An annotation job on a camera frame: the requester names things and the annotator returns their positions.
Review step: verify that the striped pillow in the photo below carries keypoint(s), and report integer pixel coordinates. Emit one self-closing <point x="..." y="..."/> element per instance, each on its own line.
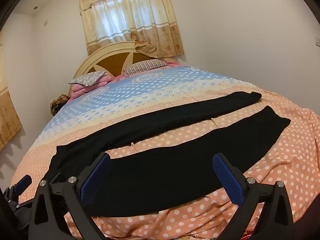
<point x="145" y="67"/>

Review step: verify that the golden floral side curtain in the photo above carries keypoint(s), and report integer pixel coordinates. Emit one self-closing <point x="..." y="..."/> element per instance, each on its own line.
<point x="7" y="120"/>

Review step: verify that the white wall switch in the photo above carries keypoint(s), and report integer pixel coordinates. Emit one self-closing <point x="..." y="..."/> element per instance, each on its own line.
<point x="317" y="40"/>

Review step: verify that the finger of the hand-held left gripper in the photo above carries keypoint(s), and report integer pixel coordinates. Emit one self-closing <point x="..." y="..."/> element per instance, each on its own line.
<point x="23" y="182"/>

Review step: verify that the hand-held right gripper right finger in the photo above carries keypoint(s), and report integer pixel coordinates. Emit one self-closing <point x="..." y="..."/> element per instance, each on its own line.
<point x="228" y="180"/>

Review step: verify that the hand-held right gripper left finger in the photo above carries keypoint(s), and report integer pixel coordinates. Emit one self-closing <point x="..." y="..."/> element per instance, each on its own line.
<point x="96" y="180"/>

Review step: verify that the cream and brown headboard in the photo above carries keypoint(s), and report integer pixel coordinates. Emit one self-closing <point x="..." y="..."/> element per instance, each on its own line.
<point x="110" y="63"/>

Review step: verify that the brown patterned bag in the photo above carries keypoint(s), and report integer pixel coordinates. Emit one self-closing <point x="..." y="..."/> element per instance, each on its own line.
<point x="58" y="103"/>

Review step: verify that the pink pillow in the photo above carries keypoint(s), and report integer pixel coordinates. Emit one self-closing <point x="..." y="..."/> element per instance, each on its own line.
<point x="80" y="90"/>

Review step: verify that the black pants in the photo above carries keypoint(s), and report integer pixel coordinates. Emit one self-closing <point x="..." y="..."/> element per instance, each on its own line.
<point x="162" y="170"/>

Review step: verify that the grey patterned pillow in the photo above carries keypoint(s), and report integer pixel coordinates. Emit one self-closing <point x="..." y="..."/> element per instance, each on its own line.
<point x="87" y="78"/>

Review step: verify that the white wall outlet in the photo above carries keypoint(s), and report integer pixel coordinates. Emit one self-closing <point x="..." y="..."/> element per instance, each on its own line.
<point x="46" y="22"/>

